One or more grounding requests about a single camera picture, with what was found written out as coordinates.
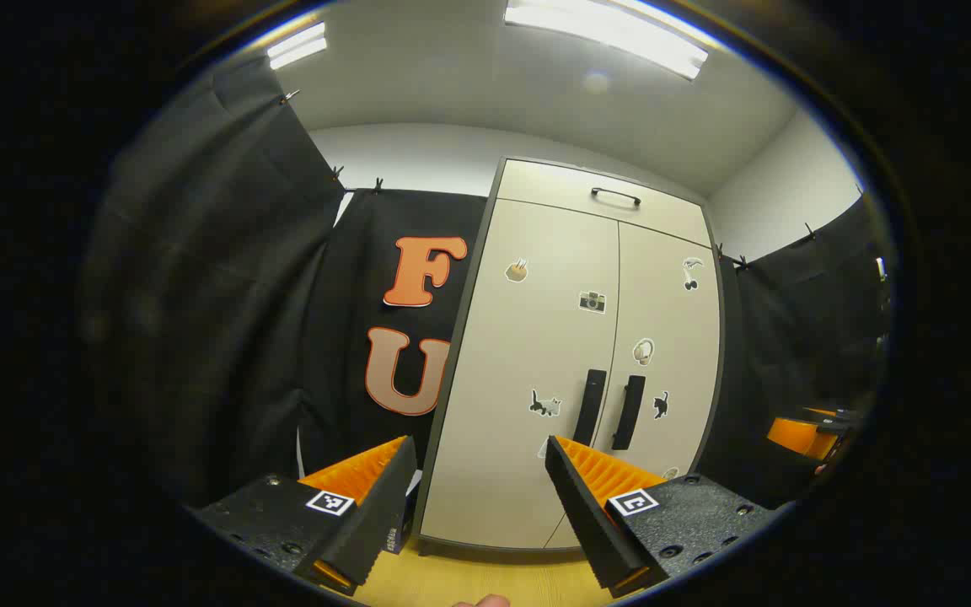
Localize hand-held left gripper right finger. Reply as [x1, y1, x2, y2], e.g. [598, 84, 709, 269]
[545, 435, 790, 599]

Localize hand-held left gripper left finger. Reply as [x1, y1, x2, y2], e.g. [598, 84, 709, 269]
[186, 435, 419, 598]

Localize black door handle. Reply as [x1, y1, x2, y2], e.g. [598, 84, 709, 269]
[611, 375, 646, 451]
[572, 368, 609, 448]

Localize beige cabinet door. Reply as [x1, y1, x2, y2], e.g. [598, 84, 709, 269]
[546, 221, 722, 549]
[420, 198, 621, 549]

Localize beige double-door shoe cabinet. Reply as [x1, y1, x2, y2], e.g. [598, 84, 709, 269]
[412, 156, 727, 557]

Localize beige cabinet drawer front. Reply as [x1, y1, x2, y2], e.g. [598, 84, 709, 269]
[496, 160, 712, 247]

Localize white and blue books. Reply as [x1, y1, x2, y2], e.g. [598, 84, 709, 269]
[383, 470, 423, 555]

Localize black backdrop cloth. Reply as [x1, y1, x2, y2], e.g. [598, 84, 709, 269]
[81, 55, 895, 515]

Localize large ceiling light panel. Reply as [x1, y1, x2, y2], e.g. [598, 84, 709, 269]
[504, 0, 710, 81]

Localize small ceiling light panel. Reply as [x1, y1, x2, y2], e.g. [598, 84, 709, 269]
[266, 21, 328, 70]

